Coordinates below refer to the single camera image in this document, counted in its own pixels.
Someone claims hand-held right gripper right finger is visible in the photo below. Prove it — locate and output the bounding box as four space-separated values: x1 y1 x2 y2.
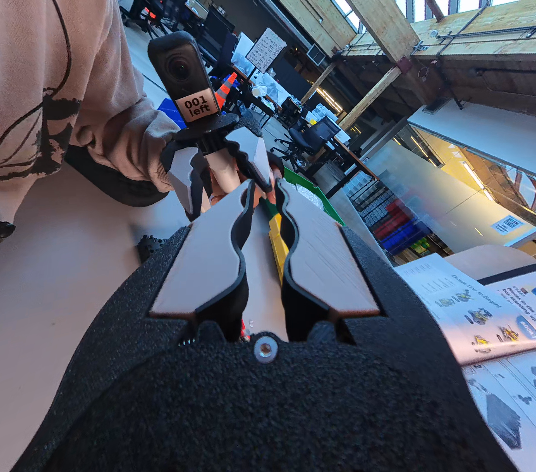
274 179 381 342

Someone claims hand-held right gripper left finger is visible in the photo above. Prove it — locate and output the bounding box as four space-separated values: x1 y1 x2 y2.
150 178 257 342

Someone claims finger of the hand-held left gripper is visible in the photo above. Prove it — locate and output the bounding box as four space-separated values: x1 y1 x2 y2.
225 127 276 194
161 146 211 222

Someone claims black perforated building block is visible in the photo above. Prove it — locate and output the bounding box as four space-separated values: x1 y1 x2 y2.
137 234 168 264

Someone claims person's left forearm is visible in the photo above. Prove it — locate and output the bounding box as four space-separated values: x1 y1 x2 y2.
69 74 181 192

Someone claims grey desk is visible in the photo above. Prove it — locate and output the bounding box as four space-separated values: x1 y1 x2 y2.
0 162 394 472

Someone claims printed task sheet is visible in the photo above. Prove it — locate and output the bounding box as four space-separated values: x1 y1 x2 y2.
488 271 536 328

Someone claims person's left hand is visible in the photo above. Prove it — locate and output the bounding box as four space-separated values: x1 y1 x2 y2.
266 164 285 206

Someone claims blue storage bin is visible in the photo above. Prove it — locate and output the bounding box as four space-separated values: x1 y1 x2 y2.
157 97 188 130

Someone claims green storage bin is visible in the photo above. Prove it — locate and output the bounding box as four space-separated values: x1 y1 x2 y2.
260 166 346 227

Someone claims orange traffic cone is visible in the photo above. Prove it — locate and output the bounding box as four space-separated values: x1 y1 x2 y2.
215 72 238 109

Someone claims yellow storage bin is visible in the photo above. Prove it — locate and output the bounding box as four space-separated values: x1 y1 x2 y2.
268 213 290 285

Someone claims black office chair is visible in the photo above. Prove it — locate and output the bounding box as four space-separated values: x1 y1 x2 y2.
274 116 342 172

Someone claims black chair armrest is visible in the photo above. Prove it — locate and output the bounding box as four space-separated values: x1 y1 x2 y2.
65 146 170 207

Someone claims clear plastic-wrapped bundle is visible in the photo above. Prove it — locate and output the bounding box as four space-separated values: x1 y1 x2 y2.
295 183 325 211

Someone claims shelf of coloured storage bins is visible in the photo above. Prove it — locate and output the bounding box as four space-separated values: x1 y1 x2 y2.
348 171 455 265

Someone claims white printed sign board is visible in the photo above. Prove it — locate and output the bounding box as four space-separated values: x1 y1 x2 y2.
245 28 288 73

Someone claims open instruction booklet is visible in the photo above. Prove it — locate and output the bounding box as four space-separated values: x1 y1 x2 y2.
394 252 536 472

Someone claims person's beige hoodie torso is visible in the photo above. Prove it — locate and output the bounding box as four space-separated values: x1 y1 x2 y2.
0 0 143 230

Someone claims blue white wall sign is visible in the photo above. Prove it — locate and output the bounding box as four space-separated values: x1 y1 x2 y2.
491 215 524 236

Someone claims black earphone with cable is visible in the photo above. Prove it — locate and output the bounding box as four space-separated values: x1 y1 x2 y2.
0 0 74 240

